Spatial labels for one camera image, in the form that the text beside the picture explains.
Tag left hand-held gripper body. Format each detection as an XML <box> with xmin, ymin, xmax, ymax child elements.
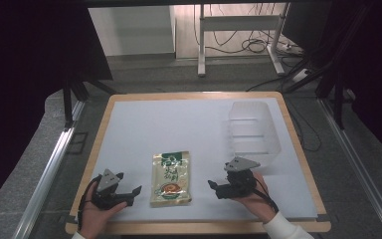
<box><xmin>91</xmin><ymin>168</ymin><xmax>129</xmax><ymax>211</ymax></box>

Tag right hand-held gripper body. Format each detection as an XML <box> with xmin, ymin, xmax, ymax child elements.
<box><xmin>216</xmin><ymin>156</ymin><xmax>262</xmax><ymax>200</ymax></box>

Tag green and cream snack packet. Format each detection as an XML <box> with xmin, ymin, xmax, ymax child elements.
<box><xmin>150</xmin><ymin>150</ymin><xmax>193</xmax><ymax>208</ymax></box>

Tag clear plastic storage box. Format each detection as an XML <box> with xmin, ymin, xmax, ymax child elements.
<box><xmin>226</xmin><ymin>101</ymin><xmax>283</xmax><ymax>167</ymax></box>

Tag person's right hand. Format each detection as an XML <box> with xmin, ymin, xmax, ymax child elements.
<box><xmin>232</xmin><ymin>170</ymin><xmax>279</xmax><ymax>224</ymax></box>

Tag person's left hand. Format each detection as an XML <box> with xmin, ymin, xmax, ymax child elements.
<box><xmin>79</xmin><ymin>181</ymin><xmax>129</xmax><ymax>239</ymax></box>

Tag wooden framed white board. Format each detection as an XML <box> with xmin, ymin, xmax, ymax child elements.
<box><xmin>76</xmin><ymin>97</ymin><xmax>318</xmax><ymax>223</ymax></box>

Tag black metal stand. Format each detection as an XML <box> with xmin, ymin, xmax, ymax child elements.
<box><xmin>62</xmin><ymin>74</ymin><xmax>118</xmax><ymax>131</ymax></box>
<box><xmin>283</xmin><ymin>3</ymin><xmax>372</xmax><ymax>131</ymax></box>

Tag white power strip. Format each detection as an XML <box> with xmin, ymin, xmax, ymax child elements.
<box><xmin>290</xmin><ymin>68</ymin><xmax>313</xmax><ymax>84</ymax></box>

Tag black curtain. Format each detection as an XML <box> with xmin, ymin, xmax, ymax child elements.
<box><xmin>0</xmin><ymin>0</ymin><xmax>113</xmax><ymax>217</ymax></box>
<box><xmin>282</xmin><ymin>0</ymin><xmax>382</xmax><ymax>167</ymax></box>

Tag white cabinet panel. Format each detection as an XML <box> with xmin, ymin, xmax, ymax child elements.
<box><xmin>88</xmin><ymin>5</ymin><xmax>177</xmax><ymax>58</ymax></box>

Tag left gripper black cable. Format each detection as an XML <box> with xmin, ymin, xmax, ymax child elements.
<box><xmin>77</xmin><ymin>174</ymin><xmax>102</xmax><ymax>231</ymax></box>

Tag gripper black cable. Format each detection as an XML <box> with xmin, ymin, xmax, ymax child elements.
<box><xmin>77</xmin><ymin>174</ymin><xmax>102</xmax><ymax>231</ymax></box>
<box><xmin>252</xmin><ymin>178</ymin><xmax>281</xmax><ymax>214</ymax></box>

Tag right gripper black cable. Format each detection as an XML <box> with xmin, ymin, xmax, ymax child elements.
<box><xmin>252</xmin><ymin>178</ymin><xmax>281</xmax><ymax>214</ymax></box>

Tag aluminium floor rail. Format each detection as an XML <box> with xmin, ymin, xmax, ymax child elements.
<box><xmin>316</xmin><ymin>98</ymin><xmax>382</xmax><ymax>239</ymax></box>
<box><xmin>12</xmin><ymin>99</ymin><xmax>87</xmax><ymax>239</ymax></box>

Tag thin black floor cable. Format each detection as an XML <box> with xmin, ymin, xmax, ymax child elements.
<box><xmin>286</xmin><ymin>97</ymin><xmax>322</xmax><ymax>153</ymax></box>

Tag tangled black floor cables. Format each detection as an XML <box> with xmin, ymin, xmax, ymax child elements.
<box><xmin>192</xmin><ymin>3</ymin><xmax>304</xmax><ymax>56</ymax></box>

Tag white metal stand frame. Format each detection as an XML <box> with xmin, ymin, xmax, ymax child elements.
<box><xmin>197</xmin><ymin>2</ymin><xmax>291</xmax><ymax>78</ymax></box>

